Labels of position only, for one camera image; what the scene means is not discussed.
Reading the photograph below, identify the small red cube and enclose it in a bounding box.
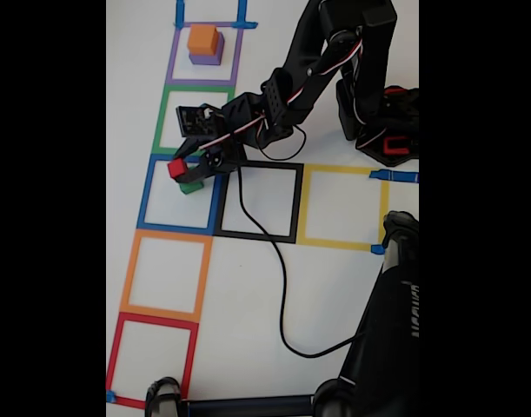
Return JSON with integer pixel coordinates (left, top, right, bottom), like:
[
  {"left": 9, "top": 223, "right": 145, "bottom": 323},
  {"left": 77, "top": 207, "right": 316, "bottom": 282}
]
[{"left": 167, "top": 158, "right": 189, "bottom": 180}]

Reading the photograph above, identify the green square frame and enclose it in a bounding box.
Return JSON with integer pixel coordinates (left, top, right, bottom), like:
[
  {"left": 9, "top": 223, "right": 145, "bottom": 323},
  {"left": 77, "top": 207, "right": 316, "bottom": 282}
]
[{"left": 150, "top": 84, "right": 236, "bottom": 160}]

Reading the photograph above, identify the blue square frame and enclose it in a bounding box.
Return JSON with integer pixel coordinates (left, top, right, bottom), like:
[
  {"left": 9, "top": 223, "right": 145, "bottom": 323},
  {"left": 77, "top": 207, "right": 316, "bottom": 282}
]
[{"left": 136, "top": 154, "right": 226, "bottom": 235}]

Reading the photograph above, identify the black camera tripod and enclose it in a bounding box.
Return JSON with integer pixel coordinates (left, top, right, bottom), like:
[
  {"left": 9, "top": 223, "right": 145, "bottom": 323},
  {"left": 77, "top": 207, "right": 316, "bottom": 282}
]
[{"left": 143, "top": 210, "right": 420, "bottom": 417}]

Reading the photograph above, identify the purple square frame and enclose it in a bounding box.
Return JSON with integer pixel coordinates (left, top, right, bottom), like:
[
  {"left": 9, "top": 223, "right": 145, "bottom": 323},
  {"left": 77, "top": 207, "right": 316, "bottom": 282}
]
[{"left": 164, "top": 20, "right": 245, "bottom": 87}]

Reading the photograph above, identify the black gripper camera board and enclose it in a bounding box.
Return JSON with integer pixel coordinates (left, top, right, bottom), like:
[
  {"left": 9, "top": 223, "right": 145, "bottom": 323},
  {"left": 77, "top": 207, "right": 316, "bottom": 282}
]
[{"left": 176, "top": 103, "right": 226, "bottom": 139}]

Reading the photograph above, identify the green cube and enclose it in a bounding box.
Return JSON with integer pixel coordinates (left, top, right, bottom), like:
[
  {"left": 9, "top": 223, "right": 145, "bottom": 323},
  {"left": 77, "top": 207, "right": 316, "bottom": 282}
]
[{"left": 177, "top": 175, "right": 204, "bottom": 195}]

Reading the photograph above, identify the orange cube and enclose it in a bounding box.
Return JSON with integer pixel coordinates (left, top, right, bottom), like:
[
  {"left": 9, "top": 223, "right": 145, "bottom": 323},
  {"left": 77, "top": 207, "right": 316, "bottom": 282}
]
[{"left": 187, "top": 24, "right": 220, "bottom": 56}]

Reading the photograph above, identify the yellow square frame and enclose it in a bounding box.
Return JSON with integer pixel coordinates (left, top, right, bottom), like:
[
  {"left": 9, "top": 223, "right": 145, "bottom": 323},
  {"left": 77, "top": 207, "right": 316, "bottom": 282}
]
[{"left": 295, "top": 163, "right": 390, "bottom": 252}]

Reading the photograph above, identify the red square frame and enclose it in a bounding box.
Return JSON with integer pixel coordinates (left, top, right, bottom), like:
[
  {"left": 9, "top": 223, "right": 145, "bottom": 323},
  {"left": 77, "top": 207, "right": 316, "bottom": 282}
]
[{"left": 106, "top": 311, "right": 200, "bottom": 410}]

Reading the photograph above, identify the black camera cable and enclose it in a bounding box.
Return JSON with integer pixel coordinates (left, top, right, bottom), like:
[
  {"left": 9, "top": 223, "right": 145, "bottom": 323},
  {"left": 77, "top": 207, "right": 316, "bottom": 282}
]
[{"left": 235, "top": 160, "right": 370, "bottom": 360}]

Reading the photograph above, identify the black square frame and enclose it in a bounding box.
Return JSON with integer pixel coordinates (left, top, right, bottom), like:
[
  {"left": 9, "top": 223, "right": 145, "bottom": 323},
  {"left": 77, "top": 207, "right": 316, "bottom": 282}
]
[{"left": 212, "top": 158, "right": 304, "bottom": 244}]

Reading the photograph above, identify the orange square frame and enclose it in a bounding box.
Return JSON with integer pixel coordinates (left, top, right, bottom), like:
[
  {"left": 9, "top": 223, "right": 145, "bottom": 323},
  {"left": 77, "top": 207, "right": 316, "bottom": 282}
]
[{"left": 119, "top": 228, "right": 214, "bottom": 323}]

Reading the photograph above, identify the purple cube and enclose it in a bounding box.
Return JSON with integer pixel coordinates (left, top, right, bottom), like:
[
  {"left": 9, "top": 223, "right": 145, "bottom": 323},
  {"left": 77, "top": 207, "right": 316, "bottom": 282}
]
[{"left": 189, "top": 32, "right": 226, "bottom": 66}]

